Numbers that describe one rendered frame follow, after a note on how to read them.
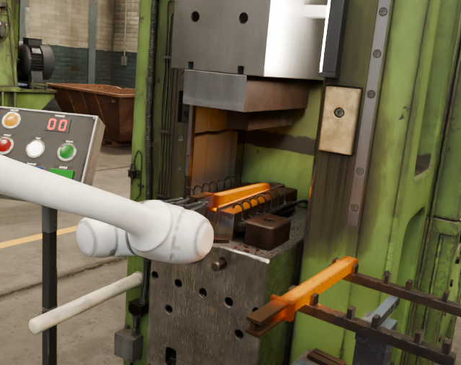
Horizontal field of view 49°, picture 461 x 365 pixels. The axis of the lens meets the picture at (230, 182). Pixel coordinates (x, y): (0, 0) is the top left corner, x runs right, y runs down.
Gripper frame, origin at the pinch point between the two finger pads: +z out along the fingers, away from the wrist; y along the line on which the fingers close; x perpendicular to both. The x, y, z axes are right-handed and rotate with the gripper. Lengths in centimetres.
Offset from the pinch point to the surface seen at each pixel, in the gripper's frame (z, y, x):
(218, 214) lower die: 5.3, 2.3, -4.1
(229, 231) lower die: 5.3, 6.3, -8.0
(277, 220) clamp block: 12.7, 17.2, -4.0
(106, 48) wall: 670, -718, 48
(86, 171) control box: -5.0, -39.0, 2.1
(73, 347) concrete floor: 42, -96, -102
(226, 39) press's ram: 5.3, 0.4, 43.1
